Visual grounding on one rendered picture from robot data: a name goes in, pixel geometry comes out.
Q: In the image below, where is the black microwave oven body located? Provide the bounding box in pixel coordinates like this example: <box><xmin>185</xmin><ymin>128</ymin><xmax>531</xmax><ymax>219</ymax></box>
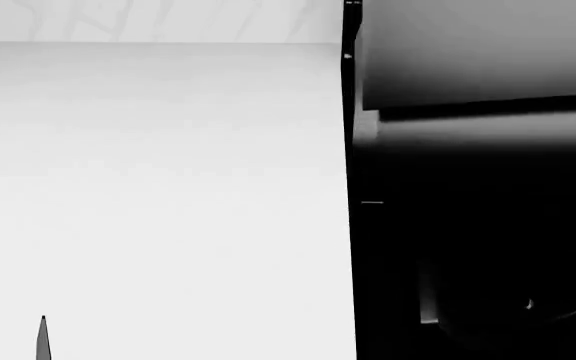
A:
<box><xmin>353</xmin><ymin>0</ymin><xmax>576</xmax><ymax>360</ymax></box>

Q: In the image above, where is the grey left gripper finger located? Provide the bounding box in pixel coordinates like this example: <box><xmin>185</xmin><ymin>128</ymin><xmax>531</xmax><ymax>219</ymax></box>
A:
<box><xmin>35</xmin><ymin>314</ymin><xmax>54</xmax><ymax>360</ymax></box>

